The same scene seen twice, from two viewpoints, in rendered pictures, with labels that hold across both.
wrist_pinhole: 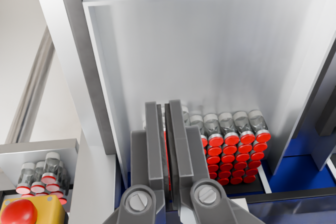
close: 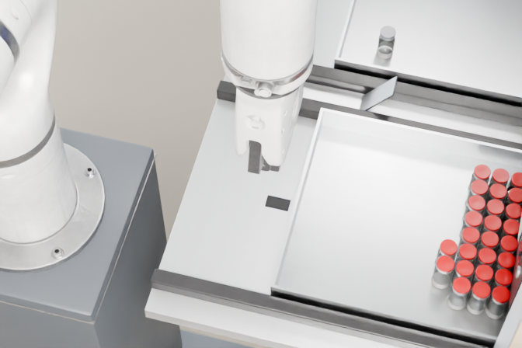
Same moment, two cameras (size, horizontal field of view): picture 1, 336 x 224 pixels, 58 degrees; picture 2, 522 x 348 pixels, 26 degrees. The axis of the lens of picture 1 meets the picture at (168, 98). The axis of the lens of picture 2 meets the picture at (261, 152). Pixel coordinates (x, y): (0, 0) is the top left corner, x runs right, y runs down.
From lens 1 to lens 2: 1.14 m
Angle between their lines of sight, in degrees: 58
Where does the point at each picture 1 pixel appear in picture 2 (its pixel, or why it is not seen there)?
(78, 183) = not seen: outside the picture
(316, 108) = (488, 127)
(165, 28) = (328, 252)
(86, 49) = (320, 312)
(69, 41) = (316, 336)
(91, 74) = (350, 320)
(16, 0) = not seen: outside the picture
